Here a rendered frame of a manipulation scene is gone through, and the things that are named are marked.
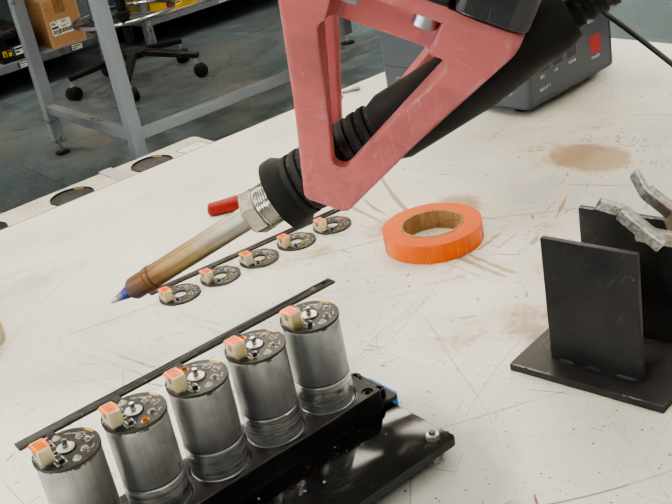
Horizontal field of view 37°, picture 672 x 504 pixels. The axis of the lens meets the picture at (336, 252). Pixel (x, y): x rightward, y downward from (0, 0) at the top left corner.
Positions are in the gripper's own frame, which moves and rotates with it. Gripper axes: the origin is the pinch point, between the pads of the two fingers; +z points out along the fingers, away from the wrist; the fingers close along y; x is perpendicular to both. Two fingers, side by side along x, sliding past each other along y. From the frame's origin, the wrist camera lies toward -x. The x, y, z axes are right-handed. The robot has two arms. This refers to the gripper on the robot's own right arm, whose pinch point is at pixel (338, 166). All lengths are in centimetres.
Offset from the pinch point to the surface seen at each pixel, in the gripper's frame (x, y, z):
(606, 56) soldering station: 19, -52, 5
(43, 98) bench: -91, -278, 128
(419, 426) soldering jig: 7.0, -5.4, 12.3
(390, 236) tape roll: 4.9, -24.2, 13.3
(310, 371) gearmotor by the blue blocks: 1.9, -5.4, 11.4
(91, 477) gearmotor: -4.7, 2.0, 13.5
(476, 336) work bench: 9.6, -13.9, 12.1
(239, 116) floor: -29, -295, 118
